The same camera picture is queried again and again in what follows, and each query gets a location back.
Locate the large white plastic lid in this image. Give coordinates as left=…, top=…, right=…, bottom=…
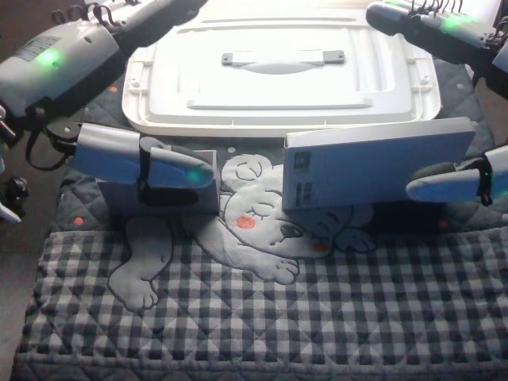
left=121, top=6, right=444, bottom=139

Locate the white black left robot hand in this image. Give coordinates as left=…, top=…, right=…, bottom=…
left=405, top=144, right=508, bottom=207

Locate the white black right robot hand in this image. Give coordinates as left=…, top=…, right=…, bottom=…
left=74, top=121, right=216, bottom=208

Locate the white box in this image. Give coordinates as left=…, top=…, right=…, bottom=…
left=283, top=117, right=478, bottom=212

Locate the grey quilt with printed bear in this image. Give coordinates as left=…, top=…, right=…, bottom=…
left=13, top=59, right=508, bottom=381

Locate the grey box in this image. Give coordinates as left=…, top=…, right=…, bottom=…
left=96, top=149, right=221, bottom=217

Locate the black knobbed mount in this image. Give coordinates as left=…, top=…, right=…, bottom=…
left=0, top=174, right=32, bottom=210

